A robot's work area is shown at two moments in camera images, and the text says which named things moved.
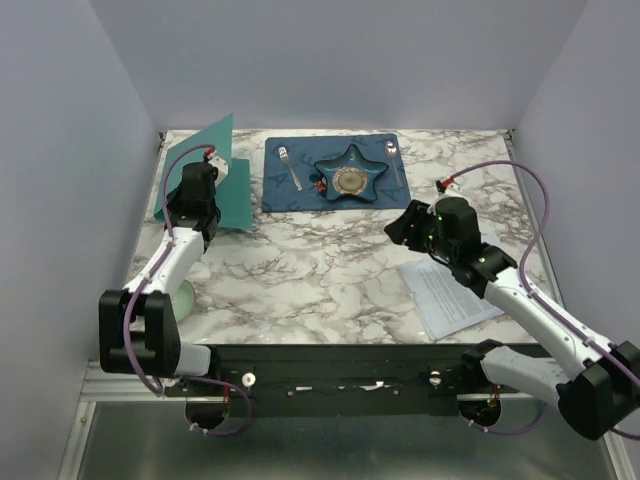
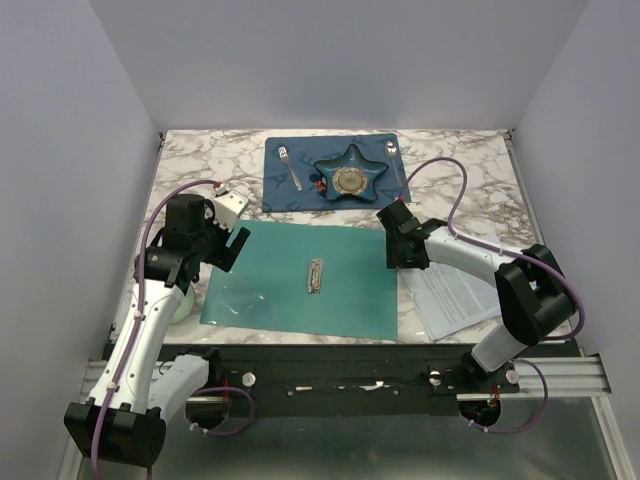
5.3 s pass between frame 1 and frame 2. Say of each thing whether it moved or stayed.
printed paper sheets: stayed
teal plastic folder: moved
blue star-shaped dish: stayed
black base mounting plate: stayed
